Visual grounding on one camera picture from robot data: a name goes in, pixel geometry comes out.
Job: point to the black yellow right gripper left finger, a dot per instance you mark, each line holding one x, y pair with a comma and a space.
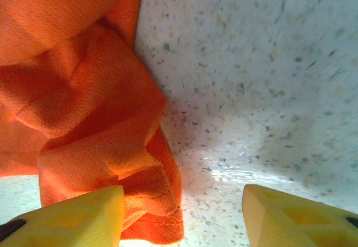
70, 221

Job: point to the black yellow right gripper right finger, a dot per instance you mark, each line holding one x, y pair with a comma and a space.
293, 221

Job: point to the orange t-shirt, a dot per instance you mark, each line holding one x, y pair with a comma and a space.
84, 90

